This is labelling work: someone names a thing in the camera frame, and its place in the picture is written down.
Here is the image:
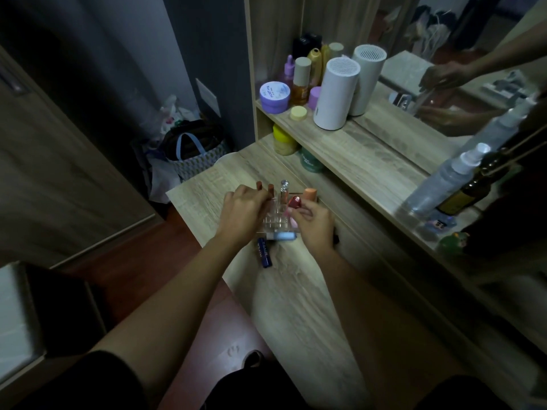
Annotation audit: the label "person's right hand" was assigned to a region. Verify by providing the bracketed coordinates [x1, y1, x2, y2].
[286, 199, 337, 258]

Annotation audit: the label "person's left hand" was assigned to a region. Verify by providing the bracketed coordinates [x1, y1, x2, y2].
[215, 184, 273, 252]

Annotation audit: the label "clear acrylic lipstick organizer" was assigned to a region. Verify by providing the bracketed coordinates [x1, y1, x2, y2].
[256, 196, 301, 235]

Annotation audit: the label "person's left forearm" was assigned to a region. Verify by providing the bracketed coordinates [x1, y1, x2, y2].
[87, 235, 250, 391]

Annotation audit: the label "person's right forearm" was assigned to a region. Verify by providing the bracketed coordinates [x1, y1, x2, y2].
[314, 247, 456, 399]

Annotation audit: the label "dark blue cosmetic tube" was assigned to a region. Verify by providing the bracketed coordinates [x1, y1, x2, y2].
[257, 237, 273, 269]

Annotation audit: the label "green jar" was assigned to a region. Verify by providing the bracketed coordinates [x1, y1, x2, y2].
[300, 147, 324, 174]

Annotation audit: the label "patterned tote bag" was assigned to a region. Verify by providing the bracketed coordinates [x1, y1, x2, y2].
[160, 120, 231, 182]

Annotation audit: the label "wooden vanity shelf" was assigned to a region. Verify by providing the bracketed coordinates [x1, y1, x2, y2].
[244, 0, 547, 321]

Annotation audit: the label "purple cream jar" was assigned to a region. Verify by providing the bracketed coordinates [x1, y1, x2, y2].
[259, 81, 291, 115]

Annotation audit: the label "white plastic bag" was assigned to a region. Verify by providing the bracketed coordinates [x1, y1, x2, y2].
[145, 95, 201, 137]

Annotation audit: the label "amber bottle with beige cap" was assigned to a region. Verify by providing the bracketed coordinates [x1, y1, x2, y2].
[290, 56, 312, 106]

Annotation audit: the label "white cylindrical appliance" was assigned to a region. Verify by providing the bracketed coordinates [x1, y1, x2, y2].
[313, 57, 361, 131]

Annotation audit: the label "yellow lotion bottle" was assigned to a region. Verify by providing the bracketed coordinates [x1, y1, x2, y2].
[307, 48, 323, 88]

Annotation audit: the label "clear spray bottle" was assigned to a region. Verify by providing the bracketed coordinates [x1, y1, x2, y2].
[403, 142, 491, 218]

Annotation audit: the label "black cosmetic bottle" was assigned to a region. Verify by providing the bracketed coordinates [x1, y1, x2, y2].
[292, 33, 323, 60]

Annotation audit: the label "small green figurine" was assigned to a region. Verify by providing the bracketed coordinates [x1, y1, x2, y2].
[437, 231, 471, 257]

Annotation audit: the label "dark amber glass bottle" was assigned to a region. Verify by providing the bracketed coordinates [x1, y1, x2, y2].
[436, 151, 509, 217]

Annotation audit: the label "person's black shorts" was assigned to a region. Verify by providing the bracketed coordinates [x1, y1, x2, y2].
[201, 349, 310, 410]

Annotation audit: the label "wooden wardrobe door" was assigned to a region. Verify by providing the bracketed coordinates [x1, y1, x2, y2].
[0, 44, 156, 269]

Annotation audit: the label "black chair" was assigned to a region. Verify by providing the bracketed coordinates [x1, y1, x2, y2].
[23, 262, 112, 359]

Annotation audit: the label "person's black right sleeve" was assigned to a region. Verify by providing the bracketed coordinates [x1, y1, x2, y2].
[412, 375, 511, 410]

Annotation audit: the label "person's black sleeve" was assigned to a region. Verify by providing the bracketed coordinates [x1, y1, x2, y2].
[11, 350, 150, 410]
[412, 375, 511, 410]

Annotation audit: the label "person's black left sleeve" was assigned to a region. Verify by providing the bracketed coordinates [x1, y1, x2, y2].
[11, 350, 150, 410]

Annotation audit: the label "white wall plate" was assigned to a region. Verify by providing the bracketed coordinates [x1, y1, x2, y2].
[195, 78, 221, 118]

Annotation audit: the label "wall mirror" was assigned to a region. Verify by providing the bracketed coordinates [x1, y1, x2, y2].
[299, 0, 547, 269]

